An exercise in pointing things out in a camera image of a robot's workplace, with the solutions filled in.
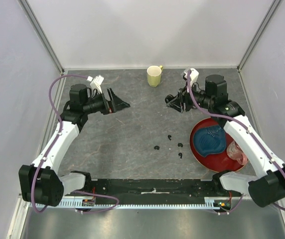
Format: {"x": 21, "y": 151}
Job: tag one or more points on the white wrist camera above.
{"x": 95, "y": 83}
{"x": 193, "y": 75}

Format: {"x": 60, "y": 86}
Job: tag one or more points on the red round plate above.
{"x": 215, "y": 162}

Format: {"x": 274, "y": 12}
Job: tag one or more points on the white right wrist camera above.
{"x": 193, "y": 75}

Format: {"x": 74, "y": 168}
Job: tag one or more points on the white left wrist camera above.
{"x": 95, "y": 83}

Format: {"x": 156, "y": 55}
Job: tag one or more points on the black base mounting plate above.
{"x": 196, "y": 187}

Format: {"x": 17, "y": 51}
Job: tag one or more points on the blue leaf-shaped dish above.
{"x": 209, "y": 140}

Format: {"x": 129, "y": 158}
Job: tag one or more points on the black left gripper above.
{"x": 115, "y": 105}

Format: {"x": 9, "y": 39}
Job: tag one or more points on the aluminium frame post right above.
{"x": 259, "y": 33}

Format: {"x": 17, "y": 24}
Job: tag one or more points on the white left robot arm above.
{"x": 39, "y": 181}

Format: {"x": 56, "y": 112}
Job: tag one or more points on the aluminium frame post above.
{"x": 259, "y": 33}
{"x": 41, "y": 34}

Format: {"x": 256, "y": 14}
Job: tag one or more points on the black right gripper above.
{"x": 176, "y": 103}

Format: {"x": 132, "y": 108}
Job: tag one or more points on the pale green mug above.
{"x": 154, "y": 75}

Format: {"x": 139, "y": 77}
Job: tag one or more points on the aluminium frame post left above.
{"x": 41, "y": 34}

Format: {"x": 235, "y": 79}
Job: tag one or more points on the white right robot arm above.
{"x": 268, "y": 185}

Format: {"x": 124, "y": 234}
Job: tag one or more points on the white slotted cable duct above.
{"x": 144, "y": 201}

